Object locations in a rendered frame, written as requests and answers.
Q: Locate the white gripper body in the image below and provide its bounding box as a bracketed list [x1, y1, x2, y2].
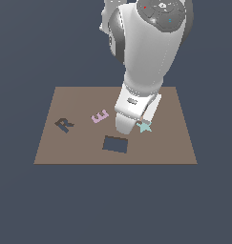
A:
[114, 83, 162, 135]

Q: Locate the brown board mat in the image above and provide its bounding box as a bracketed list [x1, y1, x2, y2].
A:
[33, 86, 199, 166]

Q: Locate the teal star piece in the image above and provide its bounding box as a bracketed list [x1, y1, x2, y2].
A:
[136, 120, 153, 134]

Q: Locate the pink letter E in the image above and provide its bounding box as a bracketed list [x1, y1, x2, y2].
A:
[91, 109, 110, 124]

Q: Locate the dark navy square block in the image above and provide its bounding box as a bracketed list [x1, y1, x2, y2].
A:
[102, 134, 130, 154]

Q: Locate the dark grey letter R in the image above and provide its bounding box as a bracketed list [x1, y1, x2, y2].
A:
[53, 117, 75, 134]

